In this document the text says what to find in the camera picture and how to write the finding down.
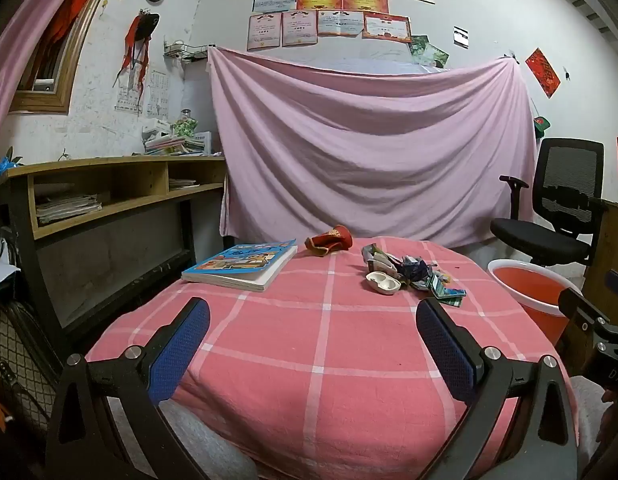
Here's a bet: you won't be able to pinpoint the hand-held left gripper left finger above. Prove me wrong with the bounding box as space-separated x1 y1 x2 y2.
45 296 212 480

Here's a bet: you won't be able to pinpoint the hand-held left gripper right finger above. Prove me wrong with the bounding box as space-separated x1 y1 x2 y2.
415 297 579 480

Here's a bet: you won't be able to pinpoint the orange bin with white rim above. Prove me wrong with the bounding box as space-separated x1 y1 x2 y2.
488 258 584 346

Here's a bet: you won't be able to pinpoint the pile of wrappers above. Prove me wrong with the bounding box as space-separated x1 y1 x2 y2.
361 243 467 307

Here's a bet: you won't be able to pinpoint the white plastic case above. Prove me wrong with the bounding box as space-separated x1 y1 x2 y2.
365 270 402 295

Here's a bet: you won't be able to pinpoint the brown wooden counter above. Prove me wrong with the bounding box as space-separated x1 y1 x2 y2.
584 199 618 311

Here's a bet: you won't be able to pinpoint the black office chair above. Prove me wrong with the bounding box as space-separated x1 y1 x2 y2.
490 137 607 267

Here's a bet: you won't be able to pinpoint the blue picture book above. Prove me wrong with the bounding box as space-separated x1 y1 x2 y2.
181 239 298 292

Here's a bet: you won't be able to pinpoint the pink plaid tablecloth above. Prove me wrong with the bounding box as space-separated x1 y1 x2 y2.
85 236 580 480

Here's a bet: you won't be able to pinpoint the red paper cup wrapper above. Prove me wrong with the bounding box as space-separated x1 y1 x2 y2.
304 225 353 257

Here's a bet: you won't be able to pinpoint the dark quilted bag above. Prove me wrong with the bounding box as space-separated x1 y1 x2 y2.
0 300 60 441

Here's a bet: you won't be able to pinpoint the wooden shelf desk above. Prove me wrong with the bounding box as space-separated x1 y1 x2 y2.
0 154 229 333

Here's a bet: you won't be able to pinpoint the stack of books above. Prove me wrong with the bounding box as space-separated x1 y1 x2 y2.
144 132 213 156

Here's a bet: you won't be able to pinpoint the pink hanging sheet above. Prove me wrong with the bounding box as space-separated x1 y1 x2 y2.
207 46 539 250

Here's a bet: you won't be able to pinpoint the white cardboard box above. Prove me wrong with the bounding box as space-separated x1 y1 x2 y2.
141 117 176 142

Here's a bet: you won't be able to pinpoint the glass jar with green contents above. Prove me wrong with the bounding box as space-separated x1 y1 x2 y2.
175 109 199 137

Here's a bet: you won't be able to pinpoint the red and black hanging tassels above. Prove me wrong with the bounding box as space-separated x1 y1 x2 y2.
113 8 161 96

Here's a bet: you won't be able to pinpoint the pink curtain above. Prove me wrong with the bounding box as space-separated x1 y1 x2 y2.
0 0 102 161

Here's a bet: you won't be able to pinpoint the orange red cloth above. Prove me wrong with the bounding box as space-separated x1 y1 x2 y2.
36 0 102 61

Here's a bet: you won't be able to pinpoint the red square wall poster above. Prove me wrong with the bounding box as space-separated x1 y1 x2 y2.
525 48 561 99

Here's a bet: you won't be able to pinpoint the printed wall chart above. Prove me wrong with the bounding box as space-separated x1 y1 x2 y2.
146 71 171 117
115 79 146 114

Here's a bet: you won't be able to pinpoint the wooden window frame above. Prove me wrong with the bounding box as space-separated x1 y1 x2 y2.
8 0 124 115

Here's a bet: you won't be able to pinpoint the wire wall rack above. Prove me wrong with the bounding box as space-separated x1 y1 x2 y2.
163 40 212 63

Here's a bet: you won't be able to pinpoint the group of wall certificates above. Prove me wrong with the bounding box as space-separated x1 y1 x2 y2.
246 0 436 52

